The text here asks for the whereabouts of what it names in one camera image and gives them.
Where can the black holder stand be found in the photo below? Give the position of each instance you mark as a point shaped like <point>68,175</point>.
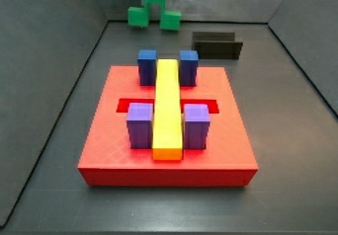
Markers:
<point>214,45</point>

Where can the red base board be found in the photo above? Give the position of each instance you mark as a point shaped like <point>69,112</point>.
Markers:
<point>112,163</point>

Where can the blue block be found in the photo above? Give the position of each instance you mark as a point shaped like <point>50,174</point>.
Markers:
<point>148,59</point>
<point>188,67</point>

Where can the green arch-shaped block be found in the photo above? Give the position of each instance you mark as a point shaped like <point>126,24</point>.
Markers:
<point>140,16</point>

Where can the purple block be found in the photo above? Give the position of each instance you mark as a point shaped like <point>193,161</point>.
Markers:
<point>140,124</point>
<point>196,126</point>

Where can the left blue block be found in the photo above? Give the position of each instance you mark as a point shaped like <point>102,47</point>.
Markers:
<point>148,59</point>

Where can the yellow long bar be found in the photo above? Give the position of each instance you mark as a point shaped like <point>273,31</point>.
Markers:
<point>168,122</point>

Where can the left purple block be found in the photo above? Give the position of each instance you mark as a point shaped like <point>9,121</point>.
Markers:
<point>140,124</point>

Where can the right blue block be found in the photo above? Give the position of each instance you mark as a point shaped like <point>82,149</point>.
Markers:
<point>188,67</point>

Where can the right purple block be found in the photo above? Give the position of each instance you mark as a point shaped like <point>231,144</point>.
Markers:
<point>196,126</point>

